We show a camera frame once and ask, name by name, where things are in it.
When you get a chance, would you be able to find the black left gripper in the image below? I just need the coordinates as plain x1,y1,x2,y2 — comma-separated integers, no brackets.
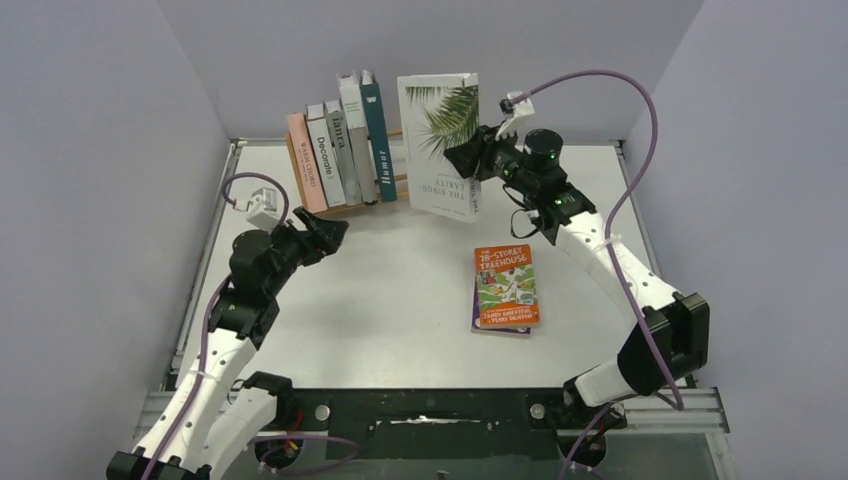
264,208,348,297

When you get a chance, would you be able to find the aluminium frame rail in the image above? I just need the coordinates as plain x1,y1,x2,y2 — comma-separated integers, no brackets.
121,137,737,480

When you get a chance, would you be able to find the teal book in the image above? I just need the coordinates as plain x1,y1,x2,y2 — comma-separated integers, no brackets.
360,70,398,202

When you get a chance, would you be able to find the white booklet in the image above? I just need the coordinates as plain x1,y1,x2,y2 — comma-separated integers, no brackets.
397,73,482,223

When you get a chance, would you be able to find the purple book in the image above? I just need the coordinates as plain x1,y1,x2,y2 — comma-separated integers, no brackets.
470,287,532,337

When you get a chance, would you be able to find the orange Treehouse book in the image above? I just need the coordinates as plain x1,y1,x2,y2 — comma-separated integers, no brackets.
474,244,541,329

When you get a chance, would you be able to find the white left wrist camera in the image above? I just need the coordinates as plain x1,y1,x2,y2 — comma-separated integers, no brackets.
233,187,282,232

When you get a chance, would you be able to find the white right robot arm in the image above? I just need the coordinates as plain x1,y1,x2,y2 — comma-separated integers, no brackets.
444,126,710,427

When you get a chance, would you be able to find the pink Warm Chord book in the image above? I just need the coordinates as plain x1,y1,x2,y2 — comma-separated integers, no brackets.
286,112,328,213

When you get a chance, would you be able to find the wooden book rack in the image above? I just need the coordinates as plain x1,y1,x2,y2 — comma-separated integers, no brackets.
286,113,382,213

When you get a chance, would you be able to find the grey magazine-style book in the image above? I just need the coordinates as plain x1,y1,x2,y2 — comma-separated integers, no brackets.
324,99,363,206

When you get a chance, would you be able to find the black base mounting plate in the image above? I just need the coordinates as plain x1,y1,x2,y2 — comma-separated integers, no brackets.
261,387,598,460

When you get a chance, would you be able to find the large grey white book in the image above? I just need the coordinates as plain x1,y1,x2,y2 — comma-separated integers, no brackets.
337,72,378,205

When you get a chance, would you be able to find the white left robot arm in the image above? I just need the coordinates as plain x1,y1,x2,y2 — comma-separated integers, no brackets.
106,207,350,479

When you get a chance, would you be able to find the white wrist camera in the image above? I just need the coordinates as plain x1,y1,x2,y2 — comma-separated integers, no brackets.
496,91,535,140
233,187,282,232

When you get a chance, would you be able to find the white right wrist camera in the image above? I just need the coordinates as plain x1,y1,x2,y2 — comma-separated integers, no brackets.
496,91,535,140

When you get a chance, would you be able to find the brown Decorate Furniture book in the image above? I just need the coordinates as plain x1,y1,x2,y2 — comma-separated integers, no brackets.
306,103,346,208

